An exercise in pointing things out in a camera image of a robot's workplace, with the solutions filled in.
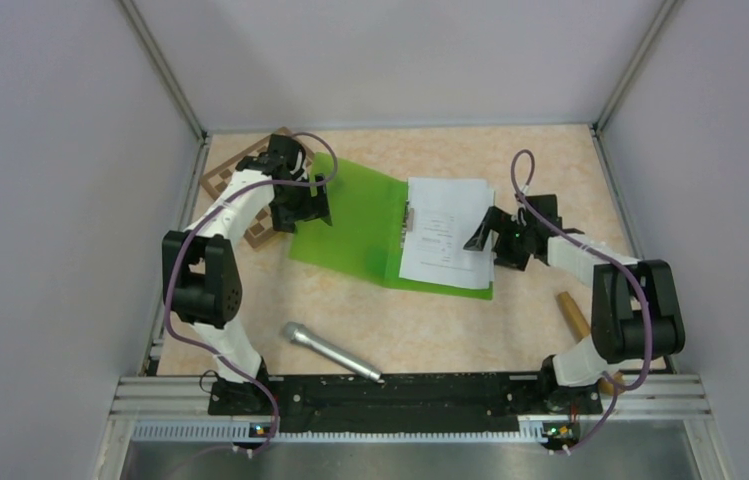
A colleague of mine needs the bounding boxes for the green plastic folder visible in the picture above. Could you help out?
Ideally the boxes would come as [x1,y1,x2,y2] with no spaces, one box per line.
[288,158,493,301]

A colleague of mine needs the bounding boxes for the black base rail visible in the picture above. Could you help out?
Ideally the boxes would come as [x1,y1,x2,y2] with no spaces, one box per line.
[208,372,603,434]

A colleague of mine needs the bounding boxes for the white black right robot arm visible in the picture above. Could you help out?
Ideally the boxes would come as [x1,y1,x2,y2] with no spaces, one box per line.
[463,194,686,412]

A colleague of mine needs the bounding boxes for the white slotted cable duct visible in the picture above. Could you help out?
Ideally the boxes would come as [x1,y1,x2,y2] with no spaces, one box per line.
[131,420,548,444]

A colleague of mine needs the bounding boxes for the wooden chessboard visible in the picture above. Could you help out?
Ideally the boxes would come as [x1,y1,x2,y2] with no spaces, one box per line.
[198,129,312,248]

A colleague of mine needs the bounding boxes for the silver microphone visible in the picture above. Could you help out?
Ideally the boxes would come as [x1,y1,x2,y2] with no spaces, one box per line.
[282,322,383,382]

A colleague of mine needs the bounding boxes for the metal folder clip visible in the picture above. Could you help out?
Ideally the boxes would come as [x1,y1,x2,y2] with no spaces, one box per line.
[402,204,414,236]

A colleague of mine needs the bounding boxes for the wooden rolling pin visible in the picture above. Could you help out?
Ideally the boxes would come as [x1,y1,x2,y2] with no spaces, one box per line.
[555,292,623,396]

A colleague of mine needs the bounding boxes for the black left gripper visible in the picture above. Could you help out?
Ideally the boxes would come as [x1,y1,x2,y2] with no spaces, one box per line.
[270,173,332,235]

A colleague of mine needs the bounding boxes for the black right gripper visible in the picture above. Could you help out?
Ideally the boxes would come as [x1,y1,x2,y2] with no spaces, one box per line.
[464,206,536,272]

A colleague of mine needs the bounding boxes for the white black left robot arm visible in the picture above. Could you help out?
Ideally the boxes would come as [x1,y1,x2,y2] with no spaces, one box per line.
[162,132,338,414]

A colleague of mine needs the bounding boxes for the white paper files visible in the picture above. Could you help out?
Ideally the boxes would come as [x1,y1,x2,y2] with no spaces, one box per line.
[399,177,494,290]

